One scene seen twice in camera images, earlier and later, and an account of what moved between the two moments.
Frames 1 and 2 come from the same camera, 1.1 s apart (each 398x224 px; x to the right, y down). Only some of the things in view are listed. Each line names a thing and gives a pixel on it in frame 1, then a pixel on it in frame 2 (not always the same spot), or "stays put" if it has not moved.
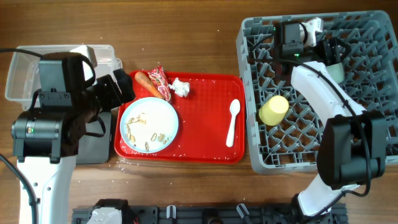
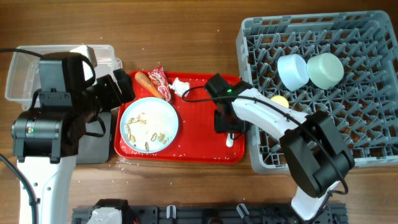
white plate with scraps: x=149 y=125 stays put
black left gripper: x=114 y=98 stays put
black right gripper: x=328 y=50 → x=226 y=121
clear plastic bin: x=23 y=78 stays put
